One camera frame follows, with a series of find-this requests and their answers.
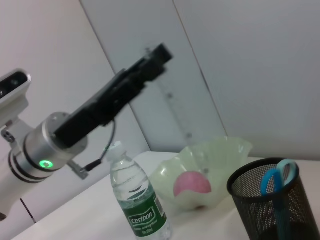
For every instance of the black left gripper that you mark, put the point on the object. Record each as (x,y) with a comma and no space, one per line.
(100,110)

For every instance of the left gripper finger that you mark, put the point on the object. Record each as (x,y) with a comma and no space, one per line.
(161,55)

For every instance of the clear water bottle green label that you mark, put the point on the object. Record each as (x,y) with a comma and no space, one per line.
(140,200)

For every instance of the blue scissors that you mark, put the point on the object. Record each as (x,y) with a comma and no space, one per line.
(268,180)

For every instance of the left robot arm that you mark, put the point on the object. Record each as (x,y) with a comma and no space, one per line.
(37,150)

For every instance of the pale green wavy fruit plate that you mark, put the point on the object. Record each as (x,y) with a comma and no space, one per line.
(220,152)

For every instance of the black mesh pen holder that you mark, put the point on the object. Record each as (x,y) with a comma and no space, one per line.
(295,215)

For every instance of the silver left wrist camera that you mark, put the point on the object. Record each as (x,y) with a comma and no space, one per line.
(12,87)

